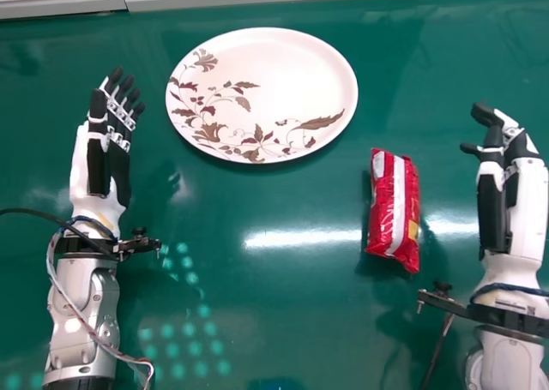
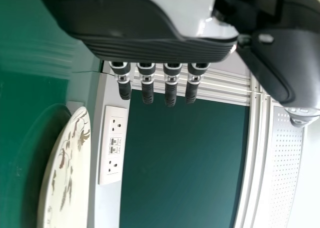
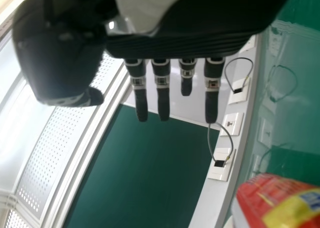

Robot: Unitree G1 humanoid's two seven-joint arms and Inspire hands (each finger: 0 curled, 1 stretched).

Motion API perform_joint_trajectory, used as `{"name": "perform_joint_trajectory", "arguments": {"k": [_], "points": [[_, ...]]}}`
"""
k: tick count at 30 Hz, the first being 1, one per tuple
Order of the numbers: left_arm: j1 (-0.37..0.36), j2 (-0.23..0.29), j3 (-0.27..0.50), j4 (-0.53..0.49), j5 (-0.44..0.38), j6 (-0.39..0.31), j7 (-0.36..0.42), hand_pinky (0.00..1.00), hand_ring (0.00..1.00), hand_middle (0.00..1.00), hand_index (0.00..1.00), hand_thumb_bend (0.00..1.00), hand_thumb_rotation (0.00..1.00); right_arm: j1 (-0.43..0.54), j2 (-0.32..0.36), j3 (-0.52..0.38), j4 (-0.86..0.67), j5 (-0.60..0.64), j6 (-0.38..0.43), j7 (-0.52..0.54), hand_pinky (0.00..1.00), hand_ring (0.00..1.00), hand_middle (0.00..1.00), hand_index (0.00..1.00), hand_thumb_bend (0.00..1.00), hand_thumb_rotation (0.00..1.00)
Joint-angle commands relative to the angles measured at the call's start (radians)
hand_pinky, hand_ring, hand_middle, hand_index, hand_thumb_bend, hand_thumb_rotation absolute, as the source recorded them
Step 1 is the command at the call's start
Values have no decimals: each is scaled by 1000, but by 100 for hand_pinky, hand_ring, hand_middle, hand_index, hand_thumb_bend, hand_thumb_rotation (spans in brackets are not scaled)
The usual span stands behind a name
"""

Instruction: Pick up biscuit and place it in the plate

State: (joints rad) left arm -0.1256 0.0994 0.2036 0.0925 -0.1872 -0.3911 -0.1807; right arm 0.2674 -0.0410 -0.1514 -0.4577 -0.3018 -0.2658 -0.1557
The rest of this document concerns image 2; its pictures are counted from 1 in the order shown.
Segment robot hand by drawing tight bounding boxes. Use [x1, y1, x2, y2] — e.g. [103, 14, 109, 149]
[37, 0, 320, 127]

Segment plate with brown leaf pattern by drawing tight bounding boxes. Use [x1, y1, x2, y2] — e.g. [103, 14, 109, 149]
[37, 106, 92, 228]

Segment white socket strip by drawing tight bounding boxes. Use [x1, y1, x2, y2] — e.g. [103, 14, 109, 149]
[98, 105, 129, 186]

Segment perforated silver cable duct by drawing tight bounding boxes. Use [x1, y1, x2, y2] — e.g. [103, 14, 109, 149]
[262, 95, 307, 228]

